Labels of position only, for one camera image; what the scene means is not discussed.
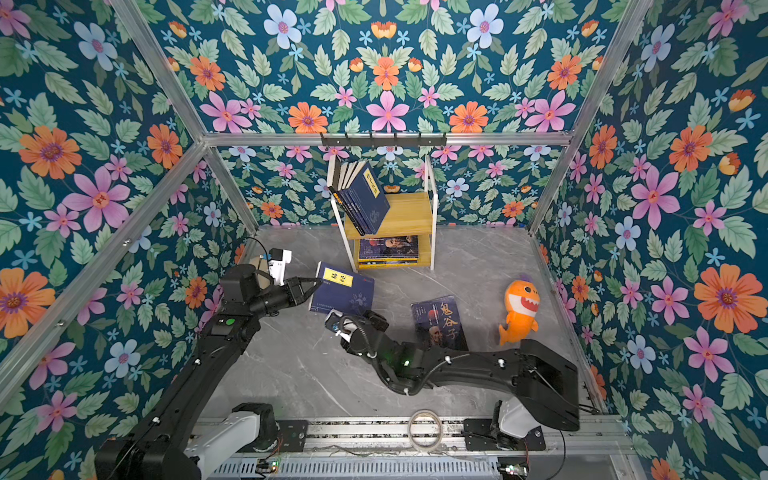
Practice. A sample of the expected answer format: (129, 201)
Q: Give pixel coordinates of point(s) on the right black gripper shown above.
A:
(376, 321)

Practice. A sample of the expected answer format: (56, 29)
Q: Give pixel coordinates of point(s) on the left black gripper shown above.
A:
(294, 290)

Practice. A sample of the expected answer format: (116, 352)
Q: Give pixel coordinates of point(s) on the dark old man cover book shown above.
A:
(437, 323)

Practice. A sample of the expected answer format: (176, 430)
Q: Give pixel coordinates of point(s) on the yellow cartoon cover book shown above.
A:
(388, 263)

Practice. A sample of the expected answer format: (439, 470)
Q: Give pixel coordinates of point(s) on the navy book yellow label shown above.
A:
(341, 188)

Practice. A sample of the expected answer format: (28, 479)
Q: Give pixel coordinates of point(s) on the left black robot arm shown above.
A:
(158, 446)

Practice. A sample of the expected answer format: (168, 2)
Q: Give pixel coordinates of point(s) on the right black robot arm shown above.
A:
(543, 386)

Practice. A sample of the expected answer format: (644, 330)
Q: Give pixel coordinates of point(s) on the beige glasses case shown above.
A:
(261, 264)

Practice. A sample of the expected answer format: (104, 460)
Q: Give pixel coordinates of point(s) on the clear tape roll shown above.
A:
(425, 431)

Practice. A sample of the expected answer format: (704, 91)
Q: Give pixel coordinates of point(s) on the dark book leaning on shelf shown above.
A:
(333, 176)

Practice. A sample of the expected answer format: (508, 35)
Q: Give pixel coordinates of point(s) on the orange shark plush toy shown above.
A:
(522, 302)

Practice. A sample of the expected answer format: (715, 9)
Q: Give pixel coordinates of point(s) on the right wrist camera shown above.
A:
(334, 321)

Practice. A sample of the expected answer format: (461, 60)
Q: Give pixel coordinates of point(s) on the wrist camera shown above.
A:
(334, 321)
(278, 259)

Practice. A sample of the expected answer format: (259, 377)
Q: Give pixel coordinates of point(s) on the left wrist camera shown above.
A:
(278, 259)

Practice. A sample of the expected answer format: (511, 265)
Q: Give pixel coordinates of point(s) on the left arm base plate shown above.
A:
(291, 436)

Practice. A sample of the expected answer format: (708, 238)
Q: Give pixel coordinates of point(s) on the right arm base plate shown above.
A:
(483, 434)

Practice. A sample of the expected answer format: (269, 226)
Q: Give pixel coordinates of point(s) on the black hook rail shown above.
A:
(371, 140)

